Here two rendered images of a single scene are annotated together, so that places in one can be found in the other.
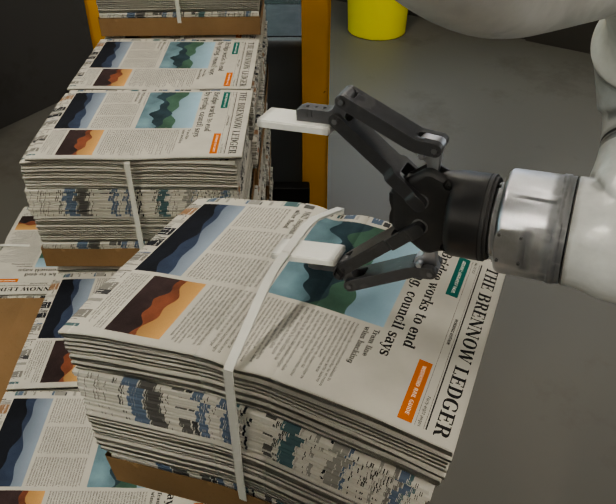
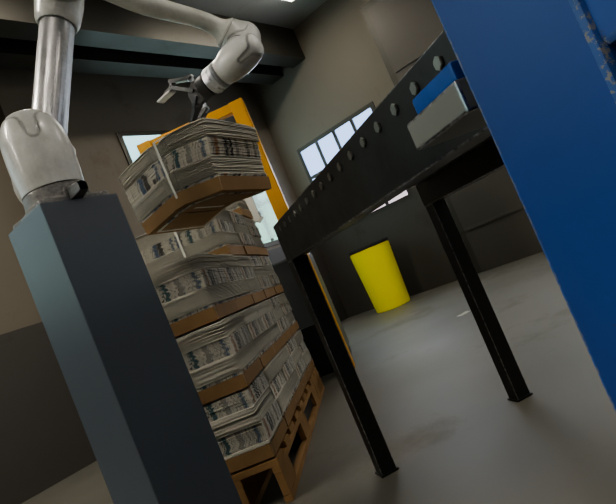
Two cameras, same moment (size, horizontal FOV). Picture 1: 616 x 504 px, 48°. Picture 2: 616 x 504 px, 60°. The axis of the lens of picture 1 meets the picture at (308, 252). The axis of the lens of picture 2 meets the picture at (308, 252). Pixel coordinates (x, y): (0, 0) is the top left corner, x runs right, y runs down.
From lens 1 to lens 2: 164 cm
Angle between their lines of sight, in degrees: 41
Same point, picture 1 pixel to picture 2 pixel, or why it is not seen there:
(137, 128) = not seen: hidden behind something
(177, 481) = (160, 212)
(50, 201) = (148, 254)
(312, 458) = (182, 157)
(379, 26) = (391, 299)
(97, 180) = (163, 237)
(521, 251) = (207, 76)
